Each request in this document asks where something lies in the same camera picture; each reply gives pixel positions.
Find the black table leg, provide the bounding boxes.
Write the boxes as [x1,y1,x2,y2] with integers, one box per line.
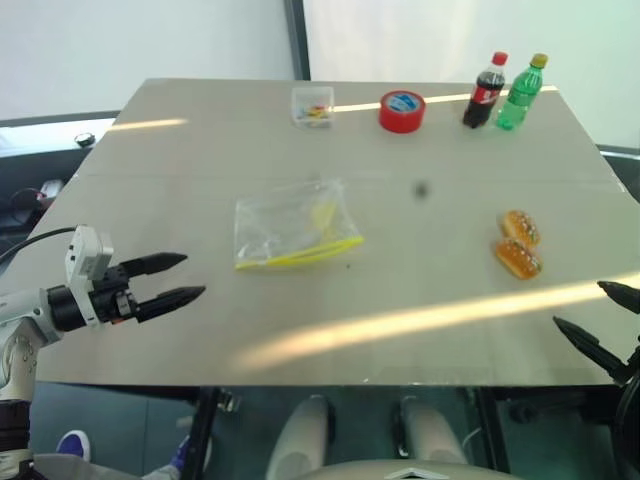
[472,385,512,474]
[185,385,222,480]

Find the pale robot torso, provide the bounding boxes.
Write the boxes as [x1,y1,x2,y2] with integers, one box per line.
[298,458,512,480]

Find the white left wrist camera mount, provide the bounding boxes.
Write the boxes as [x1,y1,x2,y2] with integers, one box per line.
[63,224,116,329]

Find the clear box of colourful bits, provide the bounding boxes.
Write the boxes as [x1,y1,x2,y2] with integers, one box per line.
[291,85,336,131]

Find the green bottle yellow cap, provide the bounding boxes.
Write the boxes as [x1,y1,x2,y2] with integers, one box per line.
[495,52,550,133]

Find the pale robot right leg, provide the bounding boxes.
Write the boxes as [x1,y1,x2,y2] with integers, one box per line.
[398,396,470,467]

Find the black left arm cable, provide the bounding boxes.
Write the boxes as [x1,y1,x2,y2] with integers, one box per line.
[0,227,77,264]

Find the dark window pillar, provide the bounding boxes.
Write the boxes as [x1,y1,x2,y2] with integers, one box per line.
[283,0,313,81]

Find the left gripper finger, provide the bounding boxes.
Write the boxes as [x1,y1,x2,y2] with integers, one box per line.
[135,285,208,323]
[122,252,189,278]

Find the red tape roll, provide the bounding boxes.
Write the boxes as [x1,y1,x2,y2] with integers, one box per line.
[377,89,426,135]

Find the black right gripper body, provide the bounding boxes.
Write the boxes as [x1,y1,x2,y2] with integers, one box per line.
[618,342,640,394]

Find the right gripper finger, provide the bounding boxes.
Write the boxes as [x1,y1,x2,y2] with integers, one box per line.
[552,315,632,387]
[597,280,640,316]

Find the blue shoe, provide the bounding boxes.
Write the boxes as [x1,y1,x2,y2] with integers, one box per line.
[168,433,195,472]
[55,428,93,465]

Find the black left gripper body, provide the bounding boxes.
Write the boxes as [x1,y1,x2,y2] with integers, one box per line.
[92,263,141,327]

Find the red and white device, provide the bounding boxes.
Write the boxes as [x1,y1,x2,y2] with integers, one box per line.
[37,178,65,200]

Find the clear yellow-zip plastic bag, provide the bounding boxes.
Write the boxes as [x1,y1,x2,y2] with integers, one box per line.
[233,178,366,274]

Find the cola bottle red cap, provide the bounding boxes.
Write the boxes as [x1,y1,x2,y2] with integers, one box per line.
[461,50,510,131]

